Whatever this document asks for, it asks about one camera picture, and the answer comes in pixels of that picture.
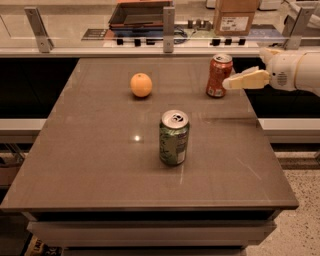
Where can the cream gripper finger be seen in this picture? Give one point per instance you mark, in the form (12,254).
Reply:
(266,54)
(252,78)

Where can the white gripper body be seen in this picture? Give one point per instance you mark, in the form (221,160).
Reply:
(281,74)

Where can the red coke can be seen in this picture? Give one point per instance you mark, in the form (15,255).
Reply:
(220,68)

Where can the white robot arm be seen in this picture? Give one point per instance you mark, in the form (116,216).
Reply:
(308,72)

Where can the green soda can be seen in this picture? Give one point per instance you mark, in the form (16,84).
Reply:
(173,137)

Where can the cardboard box with label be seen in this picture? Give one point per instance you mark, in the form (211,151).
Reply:
(234,17)

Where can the orange fruit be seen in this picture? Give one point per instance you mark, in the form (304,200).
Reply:
(141,85)

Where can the dark open tray box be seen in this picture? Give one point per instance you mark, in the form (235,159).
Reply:
(145,13)

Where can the white drawer front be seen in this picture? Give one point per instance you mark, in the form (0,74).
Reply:
(152,234)

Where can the yellow black bag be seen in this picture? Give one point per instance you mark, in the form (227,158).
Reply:
(36,247)

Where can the right metal glass bracket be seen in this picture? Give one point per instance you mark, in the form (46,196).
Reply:
(294,28)

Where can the metal glass bracket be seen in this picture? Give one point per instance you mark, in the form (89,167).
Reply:
(168,29)
(294,28)
(44,43)

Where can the middle metal glass bracket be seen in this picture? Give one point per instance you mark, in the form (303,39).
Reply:
(168,29)

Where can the left metal glass bracket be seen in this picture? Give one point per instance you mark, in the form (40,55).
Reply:
(44,43)

